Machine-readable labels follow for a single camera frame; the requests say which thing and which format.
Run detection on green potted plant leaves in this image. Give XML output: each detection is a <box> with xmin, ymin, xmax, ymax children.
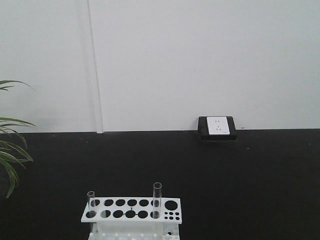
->
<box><xmin>0</xmin><ymin>79</ymin><xmax>37</xmax><ymax>199</ymax></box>

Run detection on short clear test tube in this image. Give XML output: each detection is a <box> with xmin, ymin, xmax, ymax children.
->
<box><xmin>86</xmin><ymin>190</ymin><xmax>96</xmax><ymax>218</ymax></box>

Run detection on white test tube rack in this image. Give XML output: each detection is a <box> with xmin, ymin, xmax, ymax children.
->
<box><xmin>81</xmin><ymin>196</ymin><xmax>183</xmax><ymax>240</ymax></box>

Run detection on black and white power socket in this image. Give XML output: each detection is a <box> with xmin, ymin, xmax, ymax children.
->
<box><xmin>197</xmin><ymin>116</ymin><xmax>237</xmax><ymax>142</ymax></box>

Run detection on tall clear test tube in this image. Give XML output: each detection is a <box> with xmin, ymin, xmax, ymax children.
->
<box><xmin>152</xmin><ymin>182</ymin><xmax>162</xmax><ymax>219</ymax></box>

